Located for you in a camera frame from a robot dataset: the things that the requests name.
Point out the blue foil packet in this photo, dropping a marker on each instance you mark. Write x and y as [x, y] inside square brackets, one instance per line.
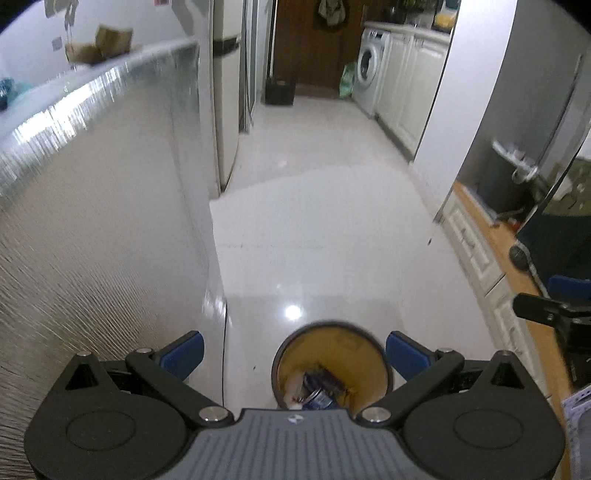
[323, 385]

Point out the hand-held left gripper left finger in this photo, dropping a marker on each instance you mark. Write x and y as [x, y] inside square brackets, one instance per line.
[182, 355]

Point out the wall switch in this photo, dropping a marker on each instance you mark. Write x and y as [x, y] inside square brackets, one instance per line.
[56, 44]

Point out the yellow kitchen container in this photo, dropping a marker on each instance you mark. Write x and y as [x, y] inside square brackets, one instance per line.
[445, 21]

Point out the black bin with white liner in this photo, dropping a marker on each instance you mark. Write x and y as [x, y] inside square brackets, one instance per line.
[505, 184]

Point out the blue plastic bag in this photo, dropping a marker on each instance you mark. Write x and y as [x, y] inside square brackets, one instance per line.
[7, 92]

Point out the black crate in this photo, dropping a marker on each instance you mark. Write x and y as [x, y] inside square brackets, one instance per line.
[279, 91]

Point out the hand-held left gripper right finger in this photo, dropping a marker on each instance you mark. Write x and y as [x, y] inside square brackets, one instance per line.
[406, 355]

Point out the hanging olive bag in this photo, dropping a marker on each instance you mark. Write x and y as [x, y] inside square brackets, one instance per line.
[330, 11]

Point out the green bag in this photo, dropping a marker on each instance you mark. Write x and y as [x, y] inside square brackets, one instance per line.
[347, 81]

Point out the yellow round trash bin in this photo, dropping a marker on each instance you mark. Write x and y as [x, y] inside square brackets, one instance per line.
[341, 346]

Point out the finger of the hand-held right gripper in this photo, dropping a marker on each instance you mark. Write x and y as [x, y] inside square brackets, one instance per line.
[572, 288]
[545, 308]

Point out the silver glitter table cover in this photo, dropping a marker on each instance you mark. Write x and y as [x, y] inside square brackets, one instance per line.
[101, 207]

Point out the white refrigerator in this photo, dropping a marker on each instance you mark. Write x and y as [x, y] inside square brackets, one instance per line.
[226, 92]

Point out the brown wooden door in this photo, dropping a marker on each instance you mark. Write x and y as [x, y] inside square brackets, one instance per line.
[304, 46]

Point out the white washing machine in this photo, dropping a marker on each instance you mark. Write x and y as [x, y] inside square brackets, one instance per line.
[369, 78]

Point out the black round object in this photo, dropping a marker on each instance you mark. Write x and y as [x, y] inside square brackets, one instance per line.
[519, 256]

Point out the wooden topped low cabinet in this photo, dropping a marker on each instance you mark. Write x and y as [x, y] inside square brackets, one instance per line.
[503, 258]

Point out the white kitchen cabinets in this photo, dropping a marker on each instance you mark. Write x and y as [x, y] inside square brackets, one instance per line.
[411, 92]

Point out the brown cardboard box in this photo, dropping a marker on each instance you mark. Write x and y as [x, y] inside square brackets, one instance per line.
[113, 40]

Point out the person's grey clothing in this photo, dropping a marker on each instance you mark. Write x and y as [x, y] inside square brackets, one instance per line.
[579, 434]

